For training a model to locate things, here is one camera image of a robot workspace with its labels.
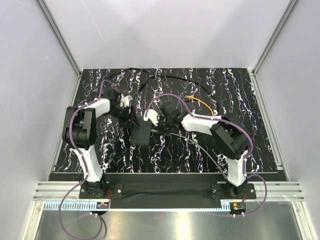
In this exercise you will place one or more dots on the aluminium frame post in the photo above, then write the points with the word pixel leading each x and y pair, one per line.
pixel 58 36
pixel 290 8

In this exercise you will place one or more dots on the aluminium front rail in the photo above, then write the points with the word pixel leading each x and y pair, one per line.
pixel 274 191

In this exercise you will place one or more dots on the right aluminium frame post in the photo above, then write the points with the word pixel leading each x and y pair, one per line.
pixel 290 8

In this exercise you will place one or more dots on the black cable gold connector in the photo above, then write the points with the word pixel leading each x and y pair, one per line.
pixel 151 77

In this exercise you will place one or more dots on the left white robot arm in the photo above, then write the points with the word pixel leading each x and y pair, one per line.
pixel 80 133

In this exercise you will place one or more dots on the white slotted cable duct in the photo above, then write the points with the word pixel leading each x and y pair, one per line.
pixel 147 205

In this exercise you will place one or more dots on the black marble pattern mat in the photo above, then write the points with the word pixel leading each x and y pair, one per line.
pixel 183 152

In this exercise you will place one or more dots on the left aluminium frame post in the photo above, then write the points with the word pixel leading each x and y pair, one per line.
pixel 58 36

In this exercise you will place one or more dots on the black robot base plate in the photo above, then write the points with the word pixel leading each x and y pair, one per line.
pixel 173 177

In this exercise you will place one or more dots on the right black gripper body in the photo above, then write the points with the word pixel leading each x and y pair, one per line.
pixel 165 122

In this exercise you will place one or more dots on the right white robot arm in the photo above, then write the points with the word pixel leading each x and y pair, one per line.
pixel 231 138

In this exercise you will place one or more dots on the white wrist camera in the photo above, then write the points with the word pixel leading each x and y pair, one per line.
pixel 126 101
pixel 151 115

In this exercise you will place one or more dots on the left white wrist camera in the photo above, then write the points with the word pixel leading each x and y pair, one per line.
pixel 126 101

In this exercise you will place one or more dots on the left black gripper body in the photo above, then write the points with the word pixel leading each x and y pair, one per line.
pixel 122 114

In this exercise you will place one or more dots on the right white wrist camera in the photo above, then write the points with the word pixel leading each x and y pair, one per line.
pixel 151 115

